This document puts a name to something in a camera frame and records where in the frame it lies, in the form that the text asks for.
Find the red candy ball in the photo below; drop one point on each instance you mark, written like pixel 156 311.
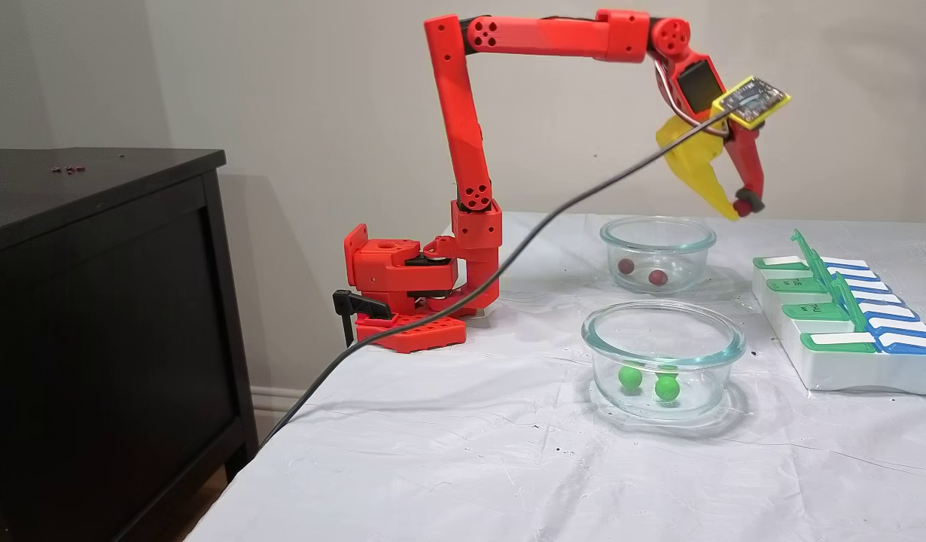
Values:
pixel 658 277
pixel 742 208
pixel 625 266

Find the weekly pill organizer box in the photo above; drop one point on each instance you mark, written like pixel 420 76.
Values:
pixel 847 361

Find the clear glass bowl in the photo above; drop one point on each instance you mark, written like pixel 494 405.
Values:
pixel 689 256
pixel 662 335

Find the white tablecloth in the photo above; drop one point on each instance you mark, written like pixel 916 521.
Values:
pixel 508 467

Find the black table clamp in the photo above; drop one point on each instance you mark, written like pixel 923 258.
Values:
pixel 357 303

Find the black wooden cabinet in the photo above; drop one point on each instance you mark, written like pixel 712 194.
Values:
pixel 94 339

